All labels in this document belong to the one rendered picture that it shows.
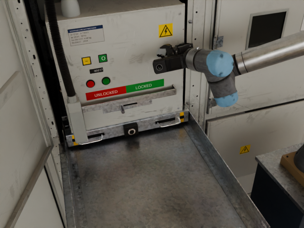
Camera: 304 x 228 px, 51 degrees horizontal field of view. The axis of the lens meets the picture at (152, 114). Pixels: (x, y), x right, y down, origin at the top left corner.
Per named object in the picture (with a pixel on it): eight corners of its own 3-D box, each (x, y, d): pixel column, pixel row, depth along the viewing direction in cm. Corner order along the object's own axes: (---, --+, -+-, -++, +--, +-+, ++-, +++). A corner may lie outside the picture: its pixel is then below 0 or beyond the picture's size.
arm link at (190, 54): (194, 75, 103) (190, 49, 100) (185, 73, 106) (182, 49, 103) (211, 68, 106) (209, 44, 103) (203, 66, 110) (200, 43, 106)
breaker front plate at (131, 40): (182, 114, 143) (185, 6, 115) (73, 137, 133) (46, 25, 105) (181, 112, 144) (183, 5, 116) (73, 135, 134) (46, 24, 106)
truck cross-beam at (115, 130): (188, 121, 146) (188, 110, 142) (68, 147, 134) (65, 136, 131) (184, 115, 150) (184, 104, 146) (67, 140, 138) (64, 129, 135)
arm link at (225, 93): (239, 87, 110) (230, 59, 105) (240, 106, 101) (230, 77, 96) (217, 92, 113) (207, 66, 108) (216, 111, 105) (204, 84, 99)
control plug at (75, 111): (88, 141, 123) (81, 104, 113) (75, 144, 122) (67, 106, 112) (86, 129, 129) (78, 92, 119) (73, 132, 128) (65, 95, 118)
